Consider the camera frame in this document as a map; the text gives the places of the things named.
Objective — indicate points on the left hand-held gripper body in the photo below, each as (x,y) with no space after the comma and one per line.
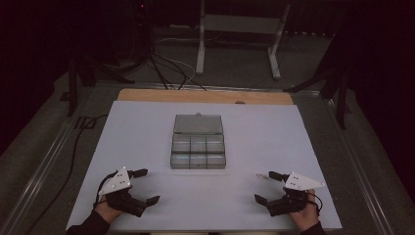
(122,199)

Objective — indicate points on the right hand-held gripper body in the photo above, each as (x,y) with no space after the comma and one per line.
(287,204)

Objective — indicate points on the person's left hand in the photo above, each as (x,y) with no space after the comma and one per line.
(107,212)

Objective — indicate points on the person's right hand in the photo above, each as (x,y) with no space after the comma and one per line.
(306,218)

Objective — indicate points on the white table cover sheet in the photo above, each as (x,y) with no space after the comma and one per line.
(140,137)

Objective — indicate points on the clear plastic compartment box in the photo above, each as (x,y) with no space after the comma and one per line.
(198,143)

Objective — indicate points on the black tripod stand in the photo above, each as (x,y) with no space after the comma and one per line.
(337,84)
(86,70)

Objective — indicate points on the white metal stand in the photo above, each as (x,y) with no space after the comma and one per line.
(239,23)

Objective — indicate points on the dark device with red light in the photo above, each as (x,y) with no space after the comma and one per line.
(142,8)

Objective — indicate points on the metal floor rail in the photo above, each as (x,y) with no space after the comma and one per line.
(362,169)
(39,169)

